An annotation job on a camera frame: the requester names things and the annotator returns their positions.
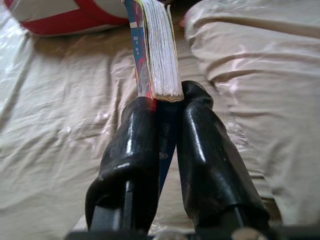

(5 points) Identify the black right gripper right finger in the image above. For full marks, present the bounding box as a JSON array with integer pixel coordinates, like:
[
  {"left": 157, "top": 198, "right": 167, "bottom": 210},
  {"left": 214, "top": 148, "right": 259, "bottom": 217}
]
[{"left": 176, "top": 80, "right": 271, "bottom": 230}]

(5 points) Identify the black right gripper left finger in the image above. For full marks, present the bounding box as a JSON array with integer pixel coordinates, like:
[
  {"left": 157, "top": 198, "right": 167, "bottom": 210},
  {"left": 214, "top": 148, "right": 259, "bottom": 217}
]
[{"left": 84, "top": 96, "right": 161, "bottom": 232}]

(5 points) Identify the large beige floral pillow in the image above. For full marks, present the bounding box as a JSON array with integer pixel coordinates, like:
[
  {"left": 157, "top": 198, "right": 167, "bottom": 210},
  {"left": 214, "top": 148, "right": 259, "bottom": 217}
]
[{"left": 183, "top": 0, "right": 320, "bottom": 226}]

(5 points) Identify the colourful comic book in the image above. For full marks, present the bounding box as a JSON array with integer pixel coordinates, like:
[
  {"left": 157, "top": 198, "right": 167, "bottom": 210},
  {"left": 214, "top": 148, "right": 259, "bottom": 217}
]
[{"left": 121, "top": 0, "right": 185, "bottom": 199}]

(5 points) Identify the beige floral bed sheet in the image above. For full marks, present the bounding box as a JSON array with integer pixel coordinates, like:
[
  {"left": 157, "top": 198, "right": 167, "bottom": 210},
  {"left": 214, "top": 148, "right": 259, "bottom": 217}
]
[{"left": 0, "top": 0, "right": 278, "bottom": 240}]

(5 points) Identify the red white blue bolster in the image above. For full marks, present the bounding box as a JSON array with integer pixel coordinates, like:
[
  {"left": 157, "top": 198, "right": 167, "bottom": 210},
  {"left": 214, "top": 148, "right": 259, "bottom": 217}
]
[{"left": 3, "top": 0, "right": 133, "bottom": 38}]

